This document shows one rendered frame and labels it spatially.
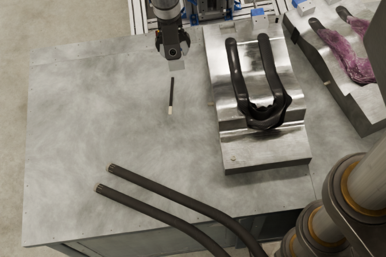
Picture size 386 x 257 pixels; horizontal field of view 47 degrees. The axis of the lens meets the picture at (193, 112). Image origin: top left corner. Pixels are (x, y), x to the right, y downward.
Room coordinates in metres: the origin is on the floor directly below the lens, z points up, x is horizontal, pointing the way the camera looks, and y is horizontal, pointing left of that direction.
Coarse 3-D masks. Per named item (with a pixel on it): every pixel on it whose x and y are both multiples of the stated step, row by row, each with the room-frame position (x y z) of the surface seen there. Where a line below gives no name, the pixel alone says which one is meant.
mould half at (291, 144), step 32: (256, 32) 0.84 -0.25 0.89; (224, 64) 0.74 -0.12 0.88; (256, 64) 0.73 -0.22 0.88; (288, 64) 0.71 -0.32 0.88; (224, 96) 0.61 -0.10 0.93; (256, 96) 0.59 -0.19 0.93; (224, 128) 0.52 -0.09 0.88; (288, 128) 0.50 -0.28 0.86; (224, 160) 0.43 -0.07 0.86; (256, 160) 0.42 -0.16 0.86; (288, 160) 0.40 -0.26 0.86
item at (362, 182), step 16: (384, 144) 0.14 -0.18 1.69; (368, 160) 0.14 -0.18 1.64; (384, 160) 0.12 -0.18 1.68; (352, 176) 0.14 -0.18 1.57; (368, 176) 0.12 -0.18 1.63; (384, 176) 0.11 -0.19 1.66; (352, 192) 0.12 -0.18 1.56; (368, 192) 0.11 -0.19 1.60; (384, 192) 0.10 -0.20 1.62; (320, 208) 0.15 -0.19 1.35; (368, 208) 0.10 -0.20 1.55; (320, 224) 0.12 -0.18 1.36; (336, 240) 0.10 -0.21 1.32; (272, 256) 0.15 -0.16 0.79; (304, 256) 0.11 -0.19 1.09
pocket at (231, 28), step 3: (234, 24) 0.89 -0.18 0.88; (219, 27) 0.89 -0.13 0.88; (222, 27) 0.90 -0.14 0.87; (225, 27) 0.89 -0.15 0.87; (228, 27) 0.89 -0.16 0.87; (231, 27) 0.89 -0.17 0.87; (234, 27) 0.89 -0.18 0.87; (222, 30) 0.89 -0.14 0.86; (225, 30) 0.89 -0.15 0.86; (228, 30) 0.89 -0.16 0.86; (231, 30) 0.88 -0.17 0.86; (234, 30) 0.88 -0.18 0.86; (222, 33) 0.88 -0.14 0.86; (225, 33) 0.88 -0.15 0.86; (228, 33) 0.87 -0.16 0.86
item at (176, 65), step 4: (180, 48) 0.79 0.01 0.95; (172, 60) 0.74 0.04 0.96; (176, 60) 0.74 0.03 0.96; (180, 60) 0.73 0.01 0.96; (168, 64) 0.73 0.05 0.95; (172, 64) 0.73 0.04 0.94; (176, 64) 0.73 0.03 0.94; (180, 64) 0.73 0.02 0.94; (184, 64) 0.73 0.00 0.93; (172, 68) 0.73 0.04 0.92; (176, 68) 0.73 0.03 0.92; (180, 68) 0.73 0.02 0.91; (184, 68) 0.73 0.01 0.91
